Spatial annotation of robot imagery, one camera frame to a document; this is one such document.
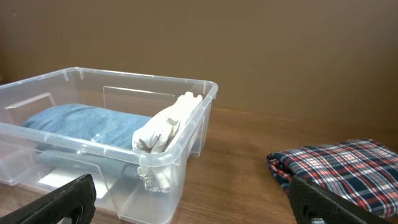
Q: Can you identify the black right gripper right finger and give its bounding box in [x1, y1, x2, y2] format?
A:
[288, 176, 394, 223]

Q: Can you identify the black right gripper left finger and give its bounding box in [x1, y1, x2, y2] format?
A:
[1, 174, 96, 224]

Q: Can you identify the plaid flannel cloth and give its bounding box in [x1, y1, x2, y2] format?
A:
[266, 139, 397, 218]

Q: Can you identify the white printed cloth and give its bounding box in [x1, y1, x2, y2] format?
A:
[132, 91, 203, 193]

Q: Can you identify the folded blue cloth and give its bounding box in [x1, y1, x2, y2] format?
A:
[22, 104, 150, 179]

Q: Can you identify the clear plastic storage box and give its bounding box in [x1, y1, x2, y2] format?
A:
[1, 67, 218, 223]

